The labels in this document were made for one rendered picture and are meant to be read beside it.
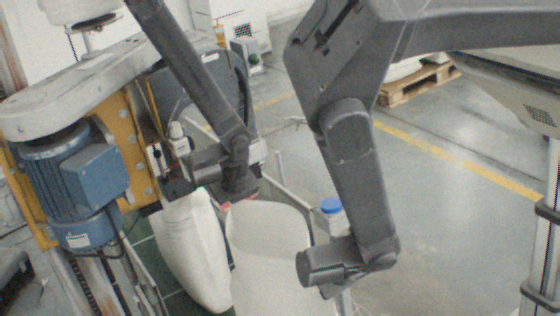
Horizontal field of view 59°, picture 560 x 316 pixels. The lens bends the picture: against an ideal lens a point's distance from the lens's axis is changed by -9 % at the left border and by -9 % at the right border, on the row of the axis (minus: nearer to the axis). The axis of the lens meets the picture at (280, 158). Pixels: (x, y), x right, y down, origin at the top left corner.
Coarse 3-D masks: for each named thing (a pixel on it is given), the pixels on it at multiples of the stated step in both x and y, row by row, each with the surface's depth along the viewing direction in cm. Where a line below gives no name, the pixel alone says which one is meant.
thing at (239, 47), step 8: (232, 40) 133; (240, 40) 133; (248, 40) 131; (256, 40) 130; (232, 48) 134; (240, 48) 130; (248, 48) 130; (256, 48) 131; (240, 56) 132; (248, 56) 131; (248, 64) 131; (248, 72) 132; (256, 72) 133
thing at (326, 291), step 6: (336, 282) 89; (342, 282) 88; (348, 282) 87; (354, 282) 91; (318, 288) 89; (324, 288) 89; (330, 288) 89; (336, 288) 89; (342, 288) 90; (324, 294) 88; (330, 294) 89
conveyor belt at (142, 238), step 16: (128, 224) 245; (144, 224) 243; (128, 240) 234; (144, 240) 232; (224, 240) 222; (144, 256) 221; (160, 256) 220; (160, 272) 210; (160, 288) 201; (176, 288) 200; (176, 304) 192; (192, 304) 191
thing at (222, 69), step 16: (192, 32) 146; (208, 48) 127; (224, 48) 127; (160, 64) 123; (208, 64) 126; (224, 64) 128; (240, 64) 130; (160, 80) 121; (176, 80) 123; (224, 80) 130; (160, 96) 122; (176, 96) 124; (240, 96) 133; (160, 112) 124; (176, 112) 126; (240, 112) 135; (256, 128) 140; (160, 144) 133; (176, 160) 130
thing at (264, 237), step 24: (240, 216) 128; (264, 216) 125; (288, 216) 121; (240, 240) 133; (264, 240) 129; (288, 240) 126; (240, 264) 111; (264, 264) 106; (288, 264) 104; (240, 288) 130; (264, 288) 110; (288, 288) 107; (312, 288) 104; (240, 312) 132; (264, 312) 114; (288, 312) 111; (312, 312) 108; (336, 312) 118
